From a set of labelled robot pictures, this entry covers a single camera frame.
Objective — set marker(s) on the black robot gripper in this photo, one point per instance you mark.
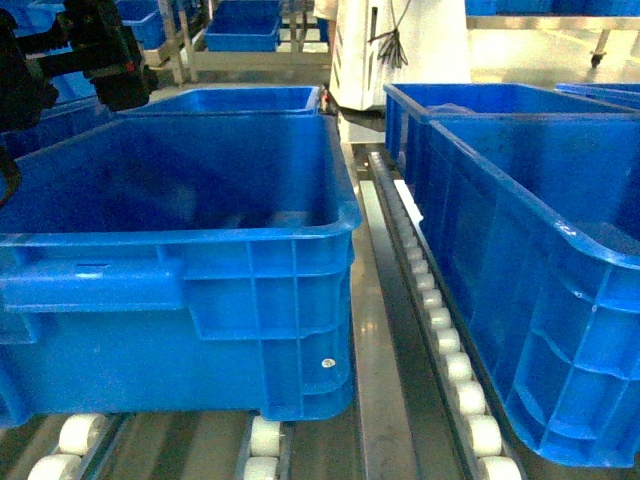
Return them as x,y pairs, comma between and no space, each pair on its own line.
106,52

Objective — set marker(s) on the blue bin far background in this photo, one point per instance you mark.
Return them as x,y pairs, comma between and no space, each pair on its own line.
244,26

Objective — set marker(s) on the blue bin behind left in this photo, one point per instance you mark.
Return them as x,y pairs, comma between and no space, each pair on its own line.
234,101

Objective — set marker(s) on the blue bin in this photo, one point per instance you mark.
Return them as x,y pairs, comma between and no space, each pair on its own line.
234,101
180,263
530,206

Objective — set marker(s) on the blue bin front left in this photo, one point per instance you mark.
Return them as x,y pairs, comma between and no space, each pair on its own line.
180,263

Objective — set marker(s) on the blue bin front right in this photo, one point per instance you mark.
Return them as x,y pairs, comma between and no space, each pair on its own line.
530,206

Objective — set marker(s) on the white roller track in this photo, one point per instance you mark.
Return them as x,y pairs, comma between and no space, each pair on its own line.
484,448

